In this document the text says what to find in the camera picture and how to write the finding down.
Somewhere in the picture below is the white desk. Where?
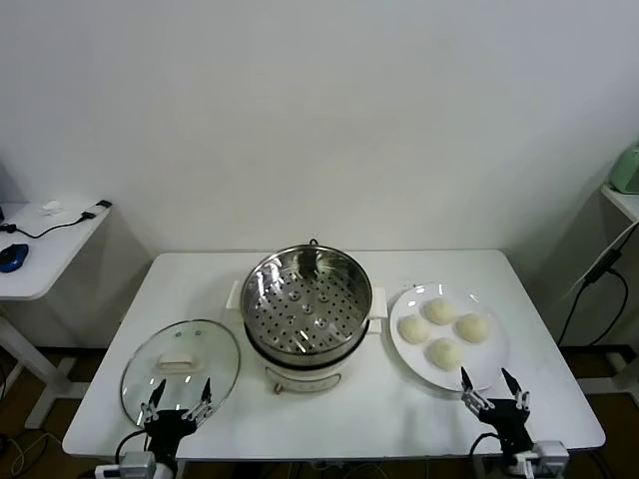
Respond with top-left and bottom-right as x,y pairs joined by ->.
576,183 -> 639,395

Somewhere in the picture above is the perforated steel steamer basket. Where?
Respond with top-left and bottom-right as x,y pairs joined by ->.
239,243 -> 373,353

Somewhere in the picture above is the pale green appliance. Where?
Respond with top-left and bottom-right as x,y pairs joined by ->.
609,143 -> 639,196

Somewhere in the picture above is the black looping power cable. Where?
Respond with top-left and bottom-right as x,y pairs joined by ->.
557,266 -> 629,346

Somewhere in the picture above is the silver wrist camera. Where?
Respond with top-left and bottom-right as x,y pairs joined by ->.
94,451 -> 157,479
528,440 -> 570,478

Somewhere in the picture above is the blue computer mouse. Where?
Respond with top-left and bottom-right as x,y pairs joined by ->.
0,242 -> 30,273

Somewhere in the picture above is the black cable with plug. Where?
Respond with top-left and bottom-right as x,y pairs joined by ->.
0,199 -> 111,240

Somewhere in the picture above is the white side table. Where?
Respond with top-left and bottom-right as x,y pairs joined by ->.
0,201 -> 112,430

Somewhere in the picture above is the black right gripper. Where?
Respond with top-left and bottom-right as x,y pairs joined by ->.
458,366 -> 534,463

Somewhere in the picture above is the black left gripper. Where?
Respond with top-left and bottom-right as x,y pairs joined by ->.
138,377 -> 215,463

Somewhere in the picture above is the round white plate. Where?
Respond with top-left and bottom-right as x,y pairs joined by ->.
387,282 -> 511,392

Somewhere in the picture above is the black power adapter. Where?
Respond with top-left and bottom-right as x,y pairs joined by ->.
583,248 -> 624,284

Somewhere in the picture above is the white steamed baozi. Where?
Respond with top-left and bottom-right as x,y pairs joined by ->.
423,297 -> 456,325
424,337 -> 464,372
396,315 -> 431,345
455,312 -> 490,345

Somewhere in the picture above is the thin white strip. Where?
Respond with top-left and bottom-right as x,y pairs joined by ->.
561,229 -> 633,300

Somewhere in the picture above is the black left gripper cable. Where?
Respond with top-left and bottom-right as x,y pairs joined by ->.
115,429 -> 151,465

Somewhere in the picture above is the stainless steel steamer pot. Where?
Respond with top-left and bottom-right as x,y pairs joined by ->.
227,280 -> 388,395

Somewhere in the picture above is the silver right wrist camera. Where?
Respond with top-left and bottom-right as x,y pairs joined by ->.
528,440 -> 570,478

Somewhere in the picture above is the oval glass pot lid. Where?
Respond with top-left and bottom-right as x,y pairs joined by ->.
119,318 -> 242,429

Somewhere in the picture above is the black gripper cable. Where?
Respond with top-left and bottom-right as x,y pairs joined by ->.
471,432 -> 503,479
115,429 -> 151,465

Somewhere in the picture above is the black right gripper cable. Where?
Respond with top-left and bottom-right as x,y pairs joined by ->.
471,432 -> 503,479

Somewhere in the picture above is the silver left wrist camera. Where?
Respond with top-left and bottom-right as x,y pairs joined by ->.
94,451 -> 157,479

